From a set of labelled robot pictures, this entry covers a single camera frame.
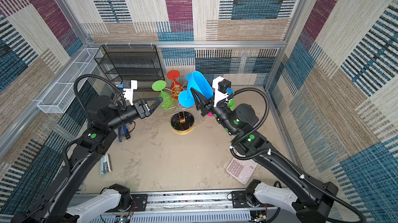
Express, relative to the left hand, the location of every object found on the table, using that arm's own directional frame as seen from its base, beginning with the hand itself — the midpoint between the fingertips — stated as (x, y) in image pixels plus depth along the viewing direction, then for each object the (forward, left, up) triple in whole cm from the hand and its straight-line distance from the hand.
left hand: (160, 97), depth 59 cm
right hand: (0, -14, +5) cm, 15 cm away
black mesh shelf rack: (+51, +26, -21) cm, 61 cm away
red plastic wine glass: (+16, -3, -11) cm, 20 cm away
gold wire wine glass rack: (+15, -4, -41) cm, 43 cm away
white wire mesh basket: (+10, +49, -9) cm, 51 cm away
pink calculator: (-15, -36, -40) cm, 56 cm away
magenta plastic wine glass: (+21, -22, -41) cm, 51 cm away
